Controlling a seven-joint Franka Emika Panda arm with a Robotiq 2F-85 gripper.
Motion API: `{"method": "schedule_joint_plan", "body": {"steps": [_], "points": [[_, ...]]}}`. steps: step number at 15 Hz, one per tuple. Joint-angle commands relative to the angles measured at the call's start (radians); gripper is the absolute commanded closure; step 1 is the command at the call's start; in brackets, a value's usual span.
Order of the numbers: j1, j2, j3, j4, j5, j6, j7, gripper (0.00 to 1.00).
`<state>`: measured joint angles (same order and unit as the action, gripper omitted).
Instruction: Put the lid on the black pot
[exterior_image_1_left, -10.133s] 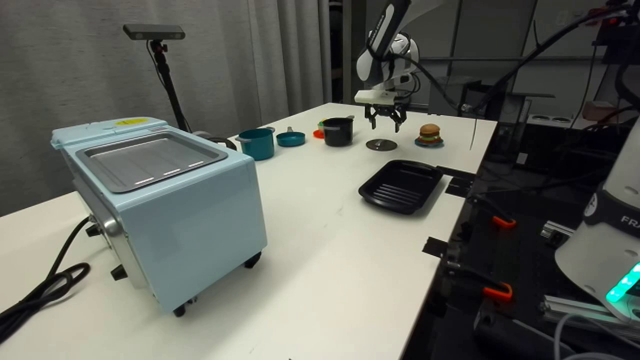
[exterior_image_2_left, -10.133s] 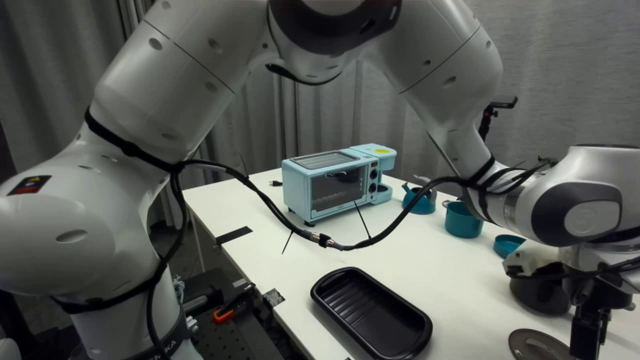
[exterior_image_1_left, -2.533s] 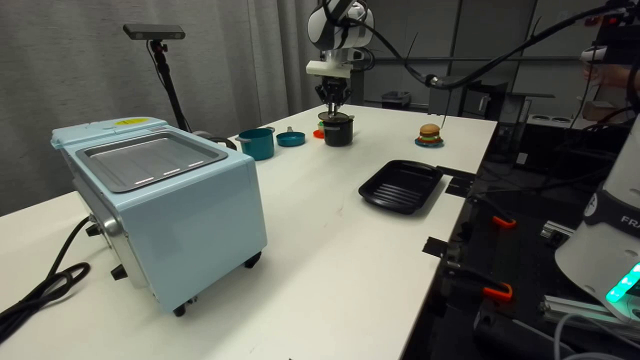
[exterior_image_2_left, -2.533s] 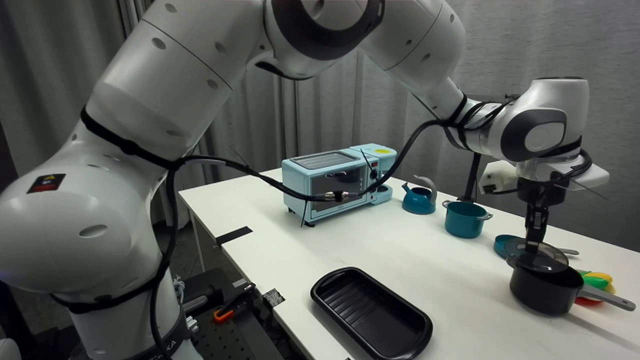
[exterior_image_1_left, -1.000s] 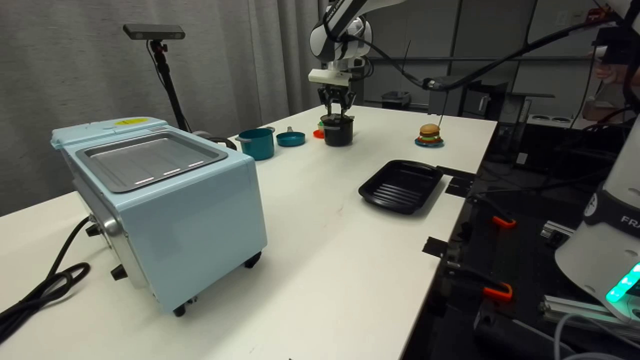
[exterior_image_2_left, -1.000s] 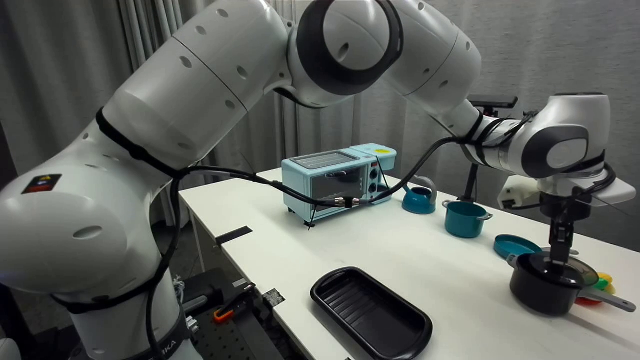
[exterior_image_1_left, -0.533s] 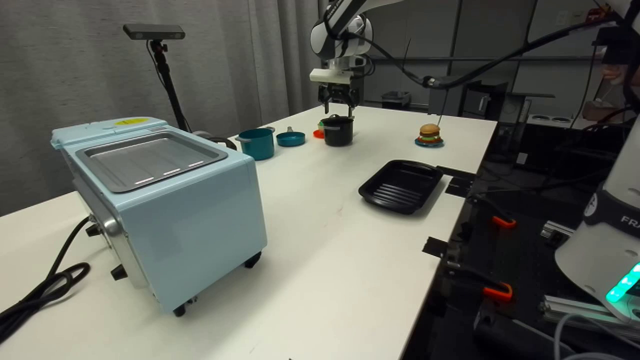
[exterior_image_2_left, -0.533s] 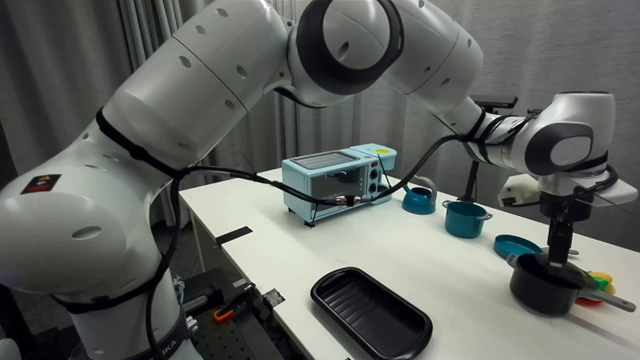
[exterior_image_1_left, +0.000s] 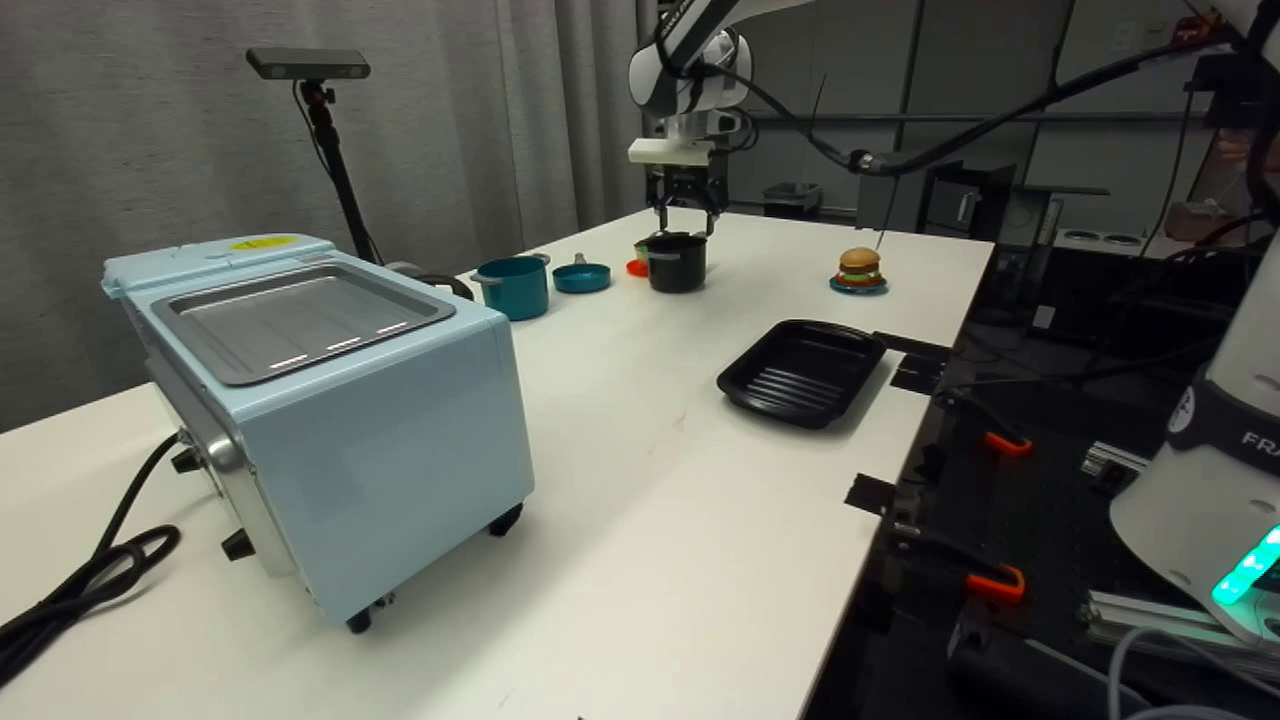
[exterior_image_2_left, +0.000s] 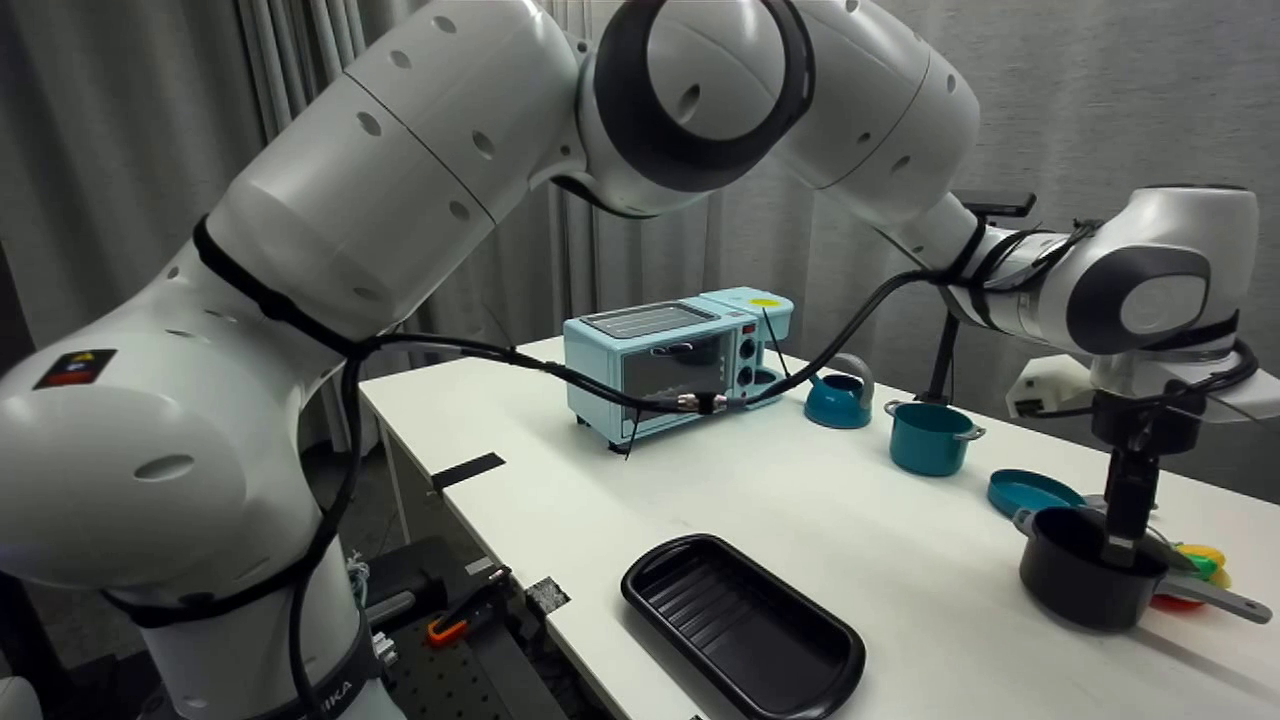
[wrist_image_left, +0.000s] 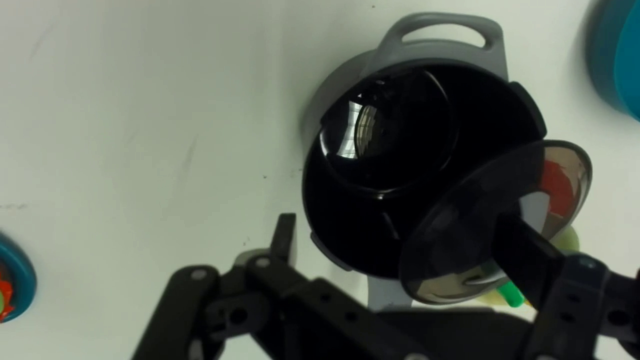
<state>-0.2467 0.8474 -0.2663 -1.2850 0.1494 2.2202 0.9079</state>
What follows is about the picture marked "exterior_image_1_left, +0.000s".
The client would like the toy burger on plate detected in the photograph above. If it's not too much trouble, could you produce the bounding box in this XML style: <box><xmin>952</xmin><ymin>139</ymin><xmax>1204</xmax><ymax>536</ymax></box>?
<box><xmin>828</xmin><ymin>246</ymin><xmax>890</xmax><ymax>296</ymax></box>

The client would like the black pot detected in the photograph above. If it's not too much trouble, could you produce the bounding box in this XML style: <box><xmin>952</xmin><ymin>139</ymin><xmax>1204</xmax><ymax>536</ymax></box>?
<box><xmin>640</xmin><ymin>231</ymin><xmax>709</xmax><ymax>295</ymax></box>

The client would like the camera on tripod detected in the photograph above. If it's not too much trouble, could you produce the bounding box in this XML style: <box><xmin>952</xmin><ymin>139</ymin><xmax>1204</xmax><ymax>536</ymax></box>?
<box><xmin>245</xmin><ymin>46</ymin><xmax>387</xmax><ymax>267</ymax></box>

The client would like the teal lid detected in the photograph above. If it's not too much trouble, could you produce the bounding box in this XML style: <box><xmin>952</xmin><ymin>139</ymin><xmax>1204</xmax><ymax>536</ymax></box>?
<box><xmin>551</xmin><ymin>253</ymin><xmax>613</xmax><ymax>295</ymax></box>

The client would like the teal pot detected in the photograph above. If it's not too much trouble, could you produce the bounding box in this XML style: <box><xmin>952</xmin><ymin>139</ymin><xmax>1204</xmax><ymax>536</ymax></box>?
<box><xmin>470</xmin><ymin>253</ymin><xmax>553</xmax><ymax>323</ymax></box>

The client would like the black cable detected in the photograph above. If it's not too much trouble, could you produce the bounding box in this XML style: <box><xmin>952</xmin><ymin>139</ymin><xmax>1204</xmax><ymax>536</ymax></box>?
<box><xmin>0</xmin><ymin>430</ymin><xmax>187</xmax><ymax>691</ymax></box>

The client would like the orange and black clamp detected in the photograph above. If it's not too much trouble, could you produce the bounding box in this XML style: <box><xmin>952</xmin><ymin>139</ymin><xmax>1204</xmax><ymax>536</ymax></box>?
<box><xmin>888</xmin><ymin>522</ymin><xmax>1029</xmax><ymax>607</ymax></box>
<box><xmin>932</xmin><ymin>388</ymin><xmax>1037</xmax><ymax>460</ymax></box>

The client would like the black grill tray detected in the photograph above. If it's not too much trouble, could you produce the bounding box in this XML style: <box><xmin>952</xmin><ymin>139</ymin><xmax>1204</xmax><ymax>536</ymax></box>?
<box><xmin>715</xmin><ymin>318</ymin><xmax>890</xmax><ymax>432</ymax></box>

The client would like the light blue toaster oven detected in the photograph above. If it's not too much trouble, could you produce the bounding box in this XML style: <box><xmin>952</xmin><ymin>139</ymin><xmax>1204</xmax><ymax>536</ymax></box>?
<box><xmin>100</xmin><ymin>233</ymin><xmax>537</xmax><ymax>635</ymax></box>

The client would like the black cabinet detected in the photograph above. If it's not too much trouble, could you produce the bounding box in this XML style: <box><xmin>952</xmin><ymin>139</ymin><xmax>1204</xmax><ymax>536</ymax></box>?
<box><xmin>858</xmin><ymin>158</ymin><xmax>1113</xmax><ymax>247</ymax></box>

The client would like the black bin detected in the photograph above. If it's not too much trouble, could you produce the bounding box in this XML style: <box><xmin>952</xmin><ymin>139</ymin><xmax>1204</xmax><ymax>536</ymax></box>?
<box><xmin>761</xmin><ymin>180</ymin><xmax>824</xmax><ymax>220</ymax></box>

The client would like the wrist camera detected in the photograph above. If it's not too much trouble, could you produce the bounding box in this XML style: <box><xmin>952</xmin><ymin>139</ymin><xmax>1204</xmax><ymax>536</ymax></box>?
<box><xmin>628</xmin><ymin>138</ymin><xmax>717</xmax><ymax>167</ymax></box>

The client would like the grey cable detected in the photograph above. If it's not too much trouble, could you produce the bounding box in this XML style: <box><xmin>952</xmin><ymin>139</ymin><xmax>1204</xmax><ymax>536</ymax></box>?
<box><xmin>1104</xmin><ymin>624</ymin><xmax>1280</xmax><ymax>720</ymax></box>

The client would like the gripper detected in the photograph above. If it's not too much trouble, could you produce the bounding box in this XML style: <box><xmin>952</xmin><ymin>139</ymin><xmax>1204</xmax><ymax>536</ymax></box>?
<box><xmin>647</xmin><ymin>164</ymin><xmax>730</xmax><ymax>239</ymax></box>

